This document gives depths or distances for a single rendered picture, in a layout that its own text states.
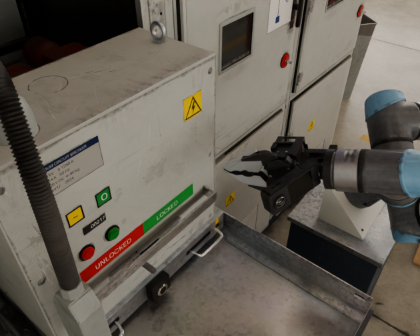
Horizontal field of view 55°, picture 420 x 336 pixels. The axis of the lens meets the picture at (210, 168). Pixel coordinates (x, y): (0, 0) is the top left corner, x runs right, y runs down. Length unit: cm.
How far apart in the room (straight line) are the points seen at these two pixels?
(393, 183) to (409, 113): 19
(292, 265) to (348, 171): 45
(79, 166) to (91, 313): 23
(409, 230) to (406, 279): 111
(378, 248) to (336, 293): 33
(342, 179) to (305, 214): 69
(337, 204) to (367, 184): 61
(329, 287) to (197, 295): 33
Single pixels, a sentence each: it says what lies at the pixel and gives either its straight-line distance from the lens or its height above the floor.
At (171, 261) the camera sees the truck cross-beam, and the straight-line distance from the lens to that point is 102.
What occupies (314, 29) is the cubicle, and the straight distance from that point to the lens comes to 180.
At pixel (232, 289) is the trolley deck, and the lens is 107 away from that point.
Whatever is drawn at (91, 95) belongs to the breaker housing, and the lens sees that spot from 72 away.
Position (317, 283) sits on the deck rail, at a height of 85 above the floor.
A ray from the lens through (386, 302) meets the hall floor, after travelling 220.
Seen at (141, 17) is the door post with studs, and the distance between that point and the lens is 102.
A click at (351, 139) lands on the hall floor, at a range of 312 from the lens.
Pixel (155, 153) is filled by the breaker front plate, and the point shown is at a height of 125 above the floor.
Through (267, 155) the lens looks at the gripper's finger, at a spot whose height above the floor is 129.
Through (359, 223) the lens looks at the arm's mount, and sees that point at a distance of 136.
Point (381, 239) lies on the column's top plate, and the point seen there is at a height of 75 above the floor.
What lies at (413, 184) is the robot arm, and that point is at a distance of 70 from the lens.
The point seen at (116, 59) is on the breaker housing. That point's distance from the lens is 83.
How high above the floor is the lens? 174
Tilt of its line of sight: 40 degrees down
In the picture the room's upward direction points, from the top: straight up
